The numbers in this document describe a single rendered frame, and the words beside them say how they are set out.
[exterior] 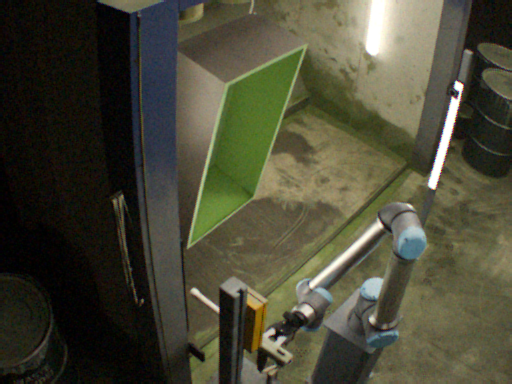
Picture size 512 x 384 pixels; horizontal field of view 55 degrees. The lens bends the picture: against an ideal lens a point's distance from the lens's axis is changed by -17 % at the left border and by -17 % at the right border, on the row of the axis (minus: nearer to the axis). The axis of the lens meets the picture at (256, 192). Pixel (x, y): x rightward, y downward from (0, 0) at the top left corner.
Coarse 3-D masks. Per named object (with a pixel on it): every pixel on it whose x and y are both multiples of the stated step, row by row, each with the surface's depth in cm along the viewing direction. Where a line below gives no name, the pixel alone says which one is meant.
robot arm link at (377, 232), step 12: (396, 204) 209; (384, 216) 211; (372, 228) 217; (384, 228) 212; (360, 240) 220; (372, 240) 217; (348, 252) 224; (360, 252) 221; (336, 264) 227; (348, 264) 225; (324, 276) 231; (336, 276) 229; (300, 288) 240; (312, 288) 235; (324, 288) 233; (300, 300) 236
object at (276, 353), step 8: (192, 288) 216; (200, 296) 214; (208, 304) 212; (216, 312) 210; (264, 336) 201; (264, 344) 198; (272, 344) 198; (264, 352) 198; (272, 352) 196; (280, 352) 195; (256, 360) 209; (264, 360) 205; (280, 360) 194; (288, 360) 194
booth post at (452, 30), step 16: (448, 0) 356; (464, 0) 346; (448, 16) 363; (464, 16) 357; (448, 32) 371; (464, 32) 373; (448, 48) 379; (432, 64) 397; (448, 64) 386; (432, 80) 405; (448, 80) 394; (432, 96) 413; (448, 96) 408; (432, 112) 420; (432, 128) 428; (416, 144) 448; (432, 144) 436; (416, 160) 456; (432, 160) 453
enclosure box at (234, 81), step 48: (192, 48) 246; (240, 48) 254; (288, 48) 263; (192, 96) 252; (240, 96) 322; (288, 96) 296; (192, 144) 270; (240, 144) 343; (192, 192) 289; (240, 192) 359; (192, 240) 327
